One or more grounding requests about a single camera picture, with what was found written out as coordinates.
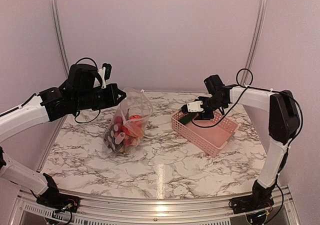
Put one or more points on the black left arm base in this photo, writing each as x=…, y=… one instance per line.
x=61, y=202

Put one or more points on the clear pink zip top bag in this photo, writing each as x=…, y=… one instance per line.
x=134, y=103

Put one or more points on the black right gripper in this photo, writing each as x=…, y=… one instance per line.
x=200, y=116

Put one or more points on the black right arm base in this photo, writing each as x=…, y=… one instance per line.
x=260, y=198

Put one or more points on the green cucumber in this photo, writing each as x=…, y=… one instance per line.
x=187, y=118

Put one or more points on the aluminium front rail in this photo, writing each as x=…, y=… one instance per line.
x=107, y=210

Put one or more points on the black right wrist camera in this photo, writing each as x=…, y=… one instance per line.
x=213, y=84

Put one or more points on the red apple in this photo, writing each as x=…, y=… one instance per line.
x=136, y=119

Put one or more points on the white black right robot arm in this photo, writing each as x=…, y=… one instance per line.
x=283, y=122

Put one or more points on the aluminium frame post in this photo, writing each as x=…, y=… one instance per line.
x=59, y=35
x=261, y=12

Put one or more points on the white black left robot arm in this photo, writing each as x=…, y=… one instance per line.
x=48, y=106

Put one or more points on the aluminium frame post left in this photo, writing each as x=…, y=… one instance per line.
x=59, y=35

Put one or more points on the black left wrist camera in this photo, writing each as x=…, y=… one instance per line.
x=86, y=78

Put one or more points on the pink perforated plastic basket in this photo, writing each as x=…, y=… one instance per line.
x=212, y=135

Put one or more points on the aluminium frame post right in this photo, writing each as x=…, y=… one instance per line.
x=261, y=12

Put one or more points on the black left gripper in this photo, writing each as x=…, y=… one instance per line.
x=112, y=100

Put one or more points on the orange red mango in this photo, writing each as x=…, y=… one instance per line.
x=136, y=130

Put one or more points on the dark purple eggplant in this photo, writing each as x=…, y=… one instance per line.
x=114, y=140

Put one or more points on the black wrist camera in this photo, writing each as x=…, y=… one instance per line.
x=213, y=84
x=86, y=78

